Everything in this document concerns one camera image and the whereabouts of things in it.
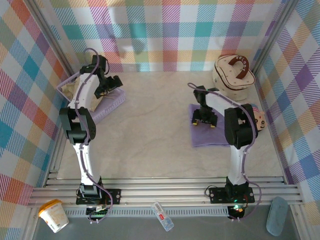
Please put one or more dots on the beige trousers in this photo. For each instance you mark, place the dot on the beige trousers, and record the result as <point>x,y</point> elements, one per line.
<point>67,88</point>

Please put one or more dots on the aluminium frame post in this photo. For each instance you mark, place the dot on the aluminium frame post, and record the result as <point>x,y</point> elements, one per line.
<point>274,37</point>
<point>53,37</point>

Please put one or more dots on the clear plastic labelled packet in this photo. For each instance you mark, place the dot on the clear plastic labelled packet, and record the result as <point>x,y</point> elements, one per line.
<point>162,216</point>

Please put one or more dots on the lavender plastic basket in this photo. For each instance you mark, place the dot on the lavender plastic basket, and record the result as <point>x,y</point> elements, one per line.
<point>110,105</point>

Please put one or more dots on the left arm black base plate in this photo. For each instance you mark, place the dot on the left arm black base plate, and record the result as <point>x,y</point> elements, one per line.
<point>112,196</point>

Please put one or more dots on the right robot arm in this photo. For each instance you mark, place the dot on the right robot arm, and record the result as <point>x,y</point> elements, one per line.
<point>238,162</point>

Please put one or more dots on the blue-grey pouch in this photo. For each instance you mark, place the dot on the blue-grey pouch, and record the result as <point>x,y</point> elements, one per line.
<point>276,217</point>

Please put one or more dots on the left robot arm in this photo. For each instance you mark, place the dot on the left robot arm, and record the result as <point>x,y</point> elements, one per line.
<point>86,160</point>

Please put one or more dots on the purple T-shirt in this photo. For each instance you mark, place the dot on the purple T-shirt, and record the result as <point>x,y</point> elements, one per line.
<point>207,136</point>

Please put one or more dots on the white orange yogurt cup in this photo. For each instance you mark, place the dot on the white orange yogurt cup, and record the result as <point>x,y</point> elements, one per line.
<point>53,217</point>

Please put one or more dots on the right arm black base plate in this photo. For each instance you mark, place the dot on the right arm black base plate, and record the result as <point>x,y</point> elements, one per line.
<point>217,195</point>

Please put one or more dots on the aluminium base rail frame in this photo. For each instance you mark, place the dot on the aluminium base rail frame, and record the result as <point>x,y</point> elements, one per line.
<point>162,191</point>

